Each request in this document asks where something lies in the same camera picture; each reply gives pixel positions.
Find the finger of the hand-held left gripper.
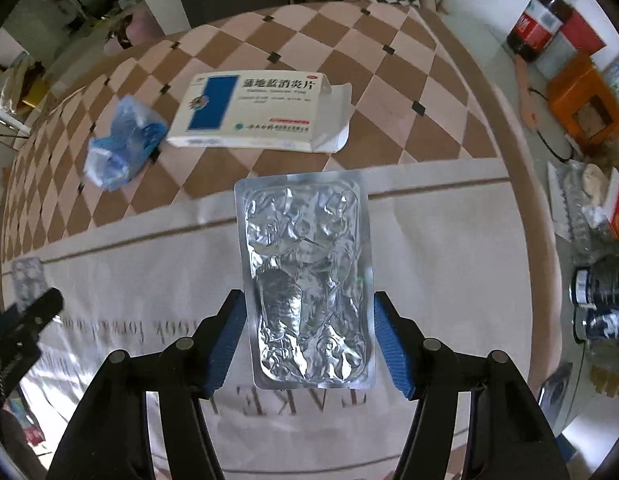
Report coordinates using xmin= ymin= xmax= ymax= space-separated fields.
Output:
xmin=0 ymin=287 xmax=65 ymax=342

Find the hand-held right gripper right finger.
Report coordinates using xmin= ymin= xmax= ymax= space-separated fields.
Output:
xmin=372 ymin=290 xmax=573 ymax=480

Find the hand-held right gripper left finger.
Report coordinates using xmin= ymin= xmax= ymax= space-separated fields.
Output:
xmin=47 ymin=289 xmax=248 ymax=480

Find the large silver blister pack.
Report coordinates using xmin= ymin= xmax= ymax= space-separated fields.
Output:
xmin=234 ymin=170 xmax=379 ymax=391

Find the small silver pill blister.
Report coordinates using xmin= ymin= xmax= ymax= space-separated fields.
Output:
xmin=10 ymin=257 xmax=45 ymax=311

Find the brown checkered tablecloth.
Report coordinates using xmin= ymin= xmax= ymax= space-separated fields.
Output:
xmin=0 ymin=0 xmax=555 ymax=480

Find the grey flat device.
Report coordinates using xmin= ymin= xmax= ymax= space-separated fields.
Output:
xmin=537 ymin=362 xmax=575 ymax=411

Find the blue plastic bag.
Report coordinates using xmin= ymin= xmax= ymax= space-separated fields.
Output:
xmin=82 ymin=95 xmax=169 ymax=192

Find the blue label plastic bottle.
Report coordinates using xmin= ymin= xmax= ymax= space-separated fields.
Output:
xmin=574 ymin=307 xmax=619 ymax=346

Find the wooden table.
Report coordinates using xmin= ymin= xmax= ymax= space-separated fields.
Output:
xmin=0 ymin=0 xmax=565 ymax=480

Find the golden bottle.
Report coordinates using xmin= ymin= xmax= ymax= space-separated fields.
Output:
xmin=589 ymin=360 xmax=619 ymax=396

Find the glass side table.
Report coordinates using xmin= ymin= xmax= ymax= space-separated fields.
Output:
xmin=489 ymin=35 xmax=619 ymax=461

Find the black cylindrical bottle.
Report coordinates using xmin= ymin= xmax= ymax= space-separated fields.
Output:
xmin=569 ymin=257 xmax=619 ymax=311

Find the clear plastic packaging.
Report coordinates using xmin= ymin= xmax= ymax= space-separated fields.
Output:
xmin=547 ymin=160 xmax=615 ymax=256

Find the white blue medicine box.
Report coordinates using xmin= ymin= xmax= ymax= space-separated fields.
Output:
xmin=167 ymin=71 xmax=353 ymax=153

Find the pink suitcase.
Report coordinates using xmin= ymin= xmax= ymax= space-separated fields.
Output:
xmin=107 ymin=7 xmax=163 ymax=51

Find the orange cardboard box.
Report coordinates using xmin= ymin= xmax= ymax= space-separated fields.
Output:
xmin=546 ymin=52 xmax=619 ymax=153

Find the cola bottle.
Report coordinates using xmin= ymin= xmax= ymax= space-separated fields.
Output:
xmin=506 ymin=0 xmax=580 ymax=63

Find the red cup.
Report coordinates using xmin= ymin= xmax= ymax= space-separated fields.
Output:
xmin=537 ymin=10 xmax=607 ymax=78

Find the black cable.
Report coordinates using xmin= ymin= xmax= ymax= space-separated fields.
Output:
xmin=527 ymin=87 xmax=577 ymax=163

